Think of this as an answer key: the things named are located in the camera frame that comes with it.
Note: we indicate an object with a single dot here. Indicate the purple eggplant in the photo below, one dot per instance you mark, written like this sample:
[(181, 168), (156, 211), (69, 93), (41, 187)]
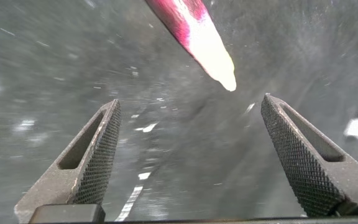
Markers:
[(194, 34)]

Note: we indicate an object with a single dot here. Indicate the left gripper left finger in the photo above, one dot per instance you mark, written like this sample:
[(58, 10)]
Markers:
[(85, 174)]

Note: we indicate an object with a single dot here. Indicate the thin white strip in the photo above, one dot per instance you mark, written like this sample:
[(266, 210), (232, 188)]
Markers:
[(126, 203)]

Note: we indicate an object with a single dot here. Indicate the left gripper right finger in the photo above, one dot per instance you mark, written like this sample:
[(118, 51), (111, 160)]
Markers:
[(315, 174)]

